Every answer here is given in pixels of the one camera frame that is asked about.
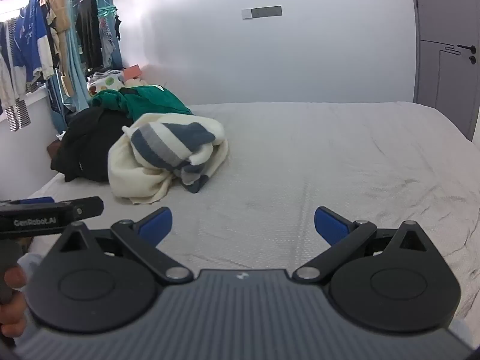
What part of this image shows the polka dot cloth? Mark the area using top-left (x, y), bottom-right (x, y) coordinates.
top-left (88, 69), bottom-right (127, 97)

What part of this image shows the green clothes hanger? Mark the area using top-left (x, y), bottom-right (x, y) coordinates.
top-left (93, 0), bottom-right (118, 19)

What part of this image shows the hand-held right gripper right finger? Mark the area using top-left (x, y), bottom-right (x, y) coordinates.
top-left (292, 206), bottom-right (440, 283)

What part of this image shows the navy striped hanging garment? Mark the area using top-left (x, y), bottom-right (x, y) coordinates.
top-left (0, 19), bottom-right (32, 133)

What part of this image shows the blue white hanging shirt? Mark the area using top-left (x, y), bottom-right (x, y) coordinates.
top-left (14, 0), bottom-right (56, 83)

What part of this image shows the green sweatshirt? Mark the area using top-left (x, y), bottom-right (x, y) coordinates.
top-left (90, 85), bottom-right (194, 121)

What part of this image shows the cream striped sweater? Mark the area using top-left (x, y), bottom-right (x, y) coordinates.
top-left (108, 112), bottom-right (229, 206)

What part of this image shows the person's left hand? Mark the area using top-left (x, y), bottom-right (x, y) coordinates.
top-left (0, 266), bottom-right (28, 340)

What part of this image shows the light blue hanging cloth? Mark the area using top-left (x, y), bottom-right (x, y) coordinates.
top-left (60, 0), bottom-right (91, 112)

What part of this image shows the black hanging garment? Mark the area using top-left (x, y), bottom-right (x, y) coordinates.
top-left (75, 0), bottom-right (104, 71)

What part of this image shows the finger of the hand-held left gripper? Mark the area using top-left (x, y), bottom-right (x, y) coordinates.
top-left (56, 196), bottom-right (105, 220)
top-left (20, 196), bottom-right (55, 206)

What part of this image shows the beige fuzzy hanging garment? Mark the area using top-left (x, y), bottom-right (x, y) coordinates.
top-left (40, 0), bottom-right (73, 35)

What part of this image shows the grey door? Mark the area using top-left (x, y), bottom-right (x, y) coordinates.
top-left (409, 0), bottom-right (480, 143)

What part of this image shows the maroon cloth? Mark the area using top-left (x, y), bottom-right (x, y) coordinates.
top-left (46, 138), bottom-right (65, 159)

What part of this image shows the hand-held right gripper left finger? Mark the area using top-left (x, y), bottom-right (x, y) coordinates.
top-left (48, 206), bottom-right (194, 285)

